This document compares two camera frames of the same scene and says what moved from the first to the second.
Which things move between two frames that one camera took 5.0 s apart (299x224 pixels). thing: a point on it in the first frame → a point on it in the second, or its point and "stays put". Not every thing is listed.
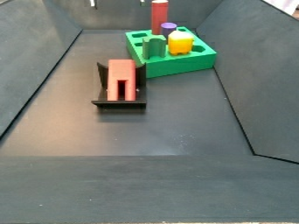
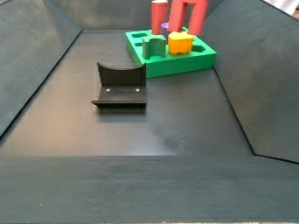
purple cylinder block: x=167 y=28 stays put
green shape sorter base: x=199 y=59 stays put
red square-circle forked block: x=121 y=70 → x=196 y=17
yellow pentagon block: x=180 y=42 stays put
